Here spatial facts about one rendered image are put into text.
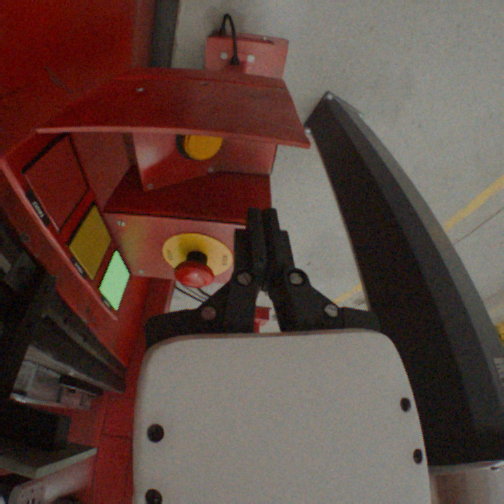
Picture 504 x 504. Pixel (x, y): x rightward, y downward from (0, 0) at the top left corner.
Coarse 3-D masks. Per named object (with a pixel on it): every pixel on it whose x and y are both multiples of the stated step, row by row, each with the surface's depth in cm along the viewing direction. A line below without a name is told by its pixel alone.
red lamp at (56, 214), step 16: (64, 144) 13; (48, 160) 11; (64, 160) 13; (32, 176) 10; (48, 176) 12; (64, 176) 13; (80, 176) 15; (48, 192) 12; (64, 192) 13; (80, 192) 15; (48, 208) 12; (64, 208) 14
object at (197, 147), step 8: (184, 136) 19; (192, 136) 19; (200, 136) 19; (208, 136) 20; (184, 144) 19; (192, 144) 19; (200, 144) 20; (208, 144) 20; (216, 144) 21; (192, 152) 20; (200, 152) 20; (208, 152) 21; (216, 152) 22
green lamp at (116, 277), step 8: (112, 264) 21; (120, 264) 23; (112, 272) 22; (120, 272) 23; (104, 280) 20; (112, 280) 22; (120, 280) 23; (104, 288) 20; (112, 288) 22; (120, 288) 24; (112, 296) 22; (120, 296) 24; (112, 304) 22
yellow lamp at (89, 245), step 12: (96, 216) 18; (84, 228) 16; (96, 228) 18; (72, 240) 15; (84, 240) 16; (96, 240) 18; (108, 240) 20; (84, 252) 17; (96, 252) 18; (84, 264) 17; (96, 264) 18
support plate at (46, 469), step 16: (0, 448) 12; (16, 448) 14; (32, 448) 16; (80, 448) 22; (96, 448) 25; (0, 464) 11; (16, 464) 11; (32, 464) 12; (48, 464) 13; (64, 464) 16
